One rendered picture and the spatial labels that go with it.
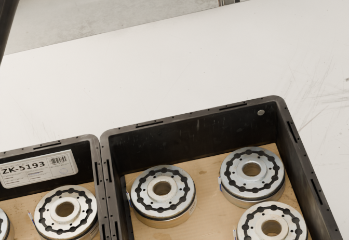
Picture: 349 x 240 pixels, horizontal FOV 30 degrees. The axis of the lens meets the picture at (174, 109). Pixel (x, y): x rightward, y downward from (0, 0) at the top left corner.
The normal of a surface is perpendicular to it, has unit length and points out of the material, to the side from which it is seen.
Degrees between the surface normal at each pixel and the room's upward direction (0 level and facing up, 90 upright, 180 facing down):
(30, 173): 90
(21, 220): 0
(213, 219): 0
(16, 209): 0
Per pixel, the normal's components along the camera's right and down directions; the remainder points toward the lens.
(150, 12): -0.12, -0.69
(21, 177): 0.17, 0.70
